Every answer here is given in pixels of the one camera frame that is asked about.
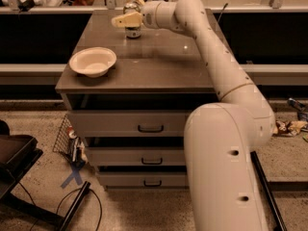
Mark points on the wire mesh basket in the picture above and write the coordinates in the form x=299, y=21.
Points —
x=62, y=138

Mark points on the grey drawer cabinet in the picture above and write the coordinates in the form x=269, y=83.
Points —
x=160, y=71

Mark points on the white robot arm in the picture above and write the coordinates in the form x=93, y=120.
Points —
x=220, y=136

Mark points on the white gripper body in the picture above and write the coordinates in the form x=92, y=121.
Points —
x=149, y=14

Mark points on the white paper bowl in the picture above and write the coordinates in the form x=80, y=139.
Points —
x=93, y=62

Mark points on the middle grey drawer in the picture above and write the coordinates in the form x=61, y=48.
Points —
x=132, y=156

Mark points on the black metal bar right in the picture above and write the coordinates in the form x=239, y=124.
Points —
x=280, y=225

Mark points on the bottom grey drawer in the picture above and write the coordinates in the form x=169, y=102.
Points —
x=142, y=179

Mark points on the black cart frame left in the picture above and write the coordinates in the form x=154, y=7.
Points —
x=18, y=153

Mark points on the top grey drawer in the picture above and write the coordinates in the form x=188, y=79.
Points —
x=128, y=123

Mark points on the grey drawer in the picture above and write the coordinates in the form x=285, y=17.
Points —
x=128, y=123
x=142, y=179
x=132, y=156

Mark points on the snack wrappers on floor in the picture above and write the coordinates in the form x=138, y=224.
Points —
x=292, y=128

